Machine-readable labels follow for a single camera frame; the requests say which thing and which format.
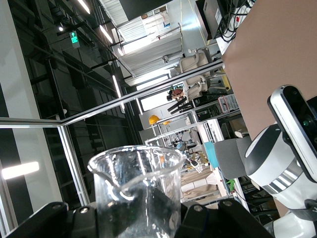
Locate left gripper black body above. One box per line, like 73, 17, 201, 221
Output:
306, 95, 317, 119

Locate white perforated crate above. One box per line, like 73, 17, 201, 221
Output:
217, 94, 240, 114

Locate clear glass beaker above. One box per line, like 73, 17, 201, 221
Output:
88, 144, 186, 238

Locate white ceiling light bar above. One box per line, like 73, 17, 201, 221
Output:
99, 24, 114, 43
1, 161, 40, 180
76, 0, 91, 14
112, 74, 122, 99

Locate grey corrugated partition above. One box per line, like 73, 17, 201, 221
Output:
117, 31, 183, 78

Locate brown table cover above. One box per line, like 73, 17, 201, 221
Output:
221, 0, 317, 217

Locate grey chair backrest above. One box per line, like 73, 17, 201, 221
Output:
213, 137, 251, 179

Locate beige cardboard sheets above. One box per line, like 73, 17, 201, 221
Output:
180, 171, 220, 199

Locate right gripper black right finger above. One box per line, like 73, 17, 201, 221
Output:
177, 203, 210, 238

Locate green exit sign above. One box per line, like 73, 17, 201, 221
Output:
69, 30, 81, 49

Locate shelf of white boxes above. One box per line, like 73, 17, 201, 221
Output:
142, 9, 172, 38

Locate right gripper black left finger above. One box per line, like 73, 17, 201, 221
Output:
70, 205, 99, 238

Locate silver aluminium frame beam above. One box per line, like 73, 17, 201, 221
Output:
0, 60, 225, 203

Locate grey blue-jointed robot arm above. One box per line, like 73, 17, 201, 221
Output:
175, 140, 189, 152

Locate black cable bundle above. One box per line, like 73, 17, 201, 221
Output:
217, 0, 251, 43

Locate black computer box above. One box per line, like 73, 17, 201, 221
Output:
194, 0, 224, 41

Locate brown and red figure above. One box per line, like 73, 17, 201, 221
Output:
167, 87, 186, 102

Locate teal plastic panel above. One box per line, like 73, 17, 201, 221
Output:
203, 141, 219, 167

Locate beige office chair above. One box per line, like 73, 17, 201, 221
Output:
184, 74, 211, 103
177, 48, 214, 75

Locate yellow post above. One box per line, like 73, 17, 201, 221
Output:
221, 73, 231, 90

